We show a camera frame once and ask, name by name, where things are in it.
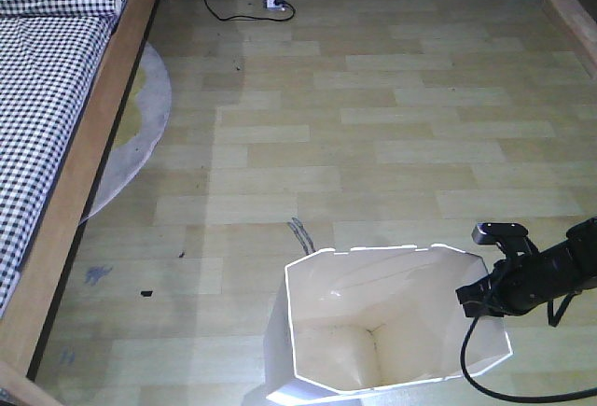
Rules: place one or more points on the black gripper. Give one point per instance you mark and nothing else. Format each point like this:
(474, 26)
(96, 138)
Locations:
(504, 291)

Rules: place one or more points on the white plastic trash bin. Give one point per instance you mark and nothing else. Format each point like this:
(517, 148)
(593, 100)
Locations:
(353, 324)

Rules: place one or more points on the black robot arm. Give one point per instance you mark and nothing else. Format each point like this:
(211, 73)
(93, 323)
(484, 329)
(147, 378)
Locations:
(569, 266)

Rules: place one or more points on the wooden furniture leg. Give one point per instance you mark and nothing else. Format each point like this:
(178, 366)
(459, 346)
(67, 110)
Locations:
(577, 24)

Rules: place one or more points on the white floor power strip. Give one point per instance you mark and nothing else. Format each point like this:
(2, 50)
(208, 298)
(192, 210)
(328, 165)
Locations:
(274, 4)

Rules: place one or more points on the grey round rug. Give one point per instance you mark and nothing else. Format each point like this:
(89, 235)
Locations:
(141, 126)

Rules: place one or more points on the black white checkered bedding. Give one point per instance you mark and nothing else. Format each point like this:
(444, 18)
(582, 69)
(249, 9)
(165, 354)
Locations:
(50, 55)

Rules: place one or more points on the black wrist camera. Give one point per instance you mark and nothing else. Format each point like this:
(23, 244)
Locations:
(511, 238)

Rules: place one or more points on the wooden bed frame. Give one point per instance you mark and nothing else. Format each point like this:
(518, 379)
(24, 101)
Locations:
(26, 318)

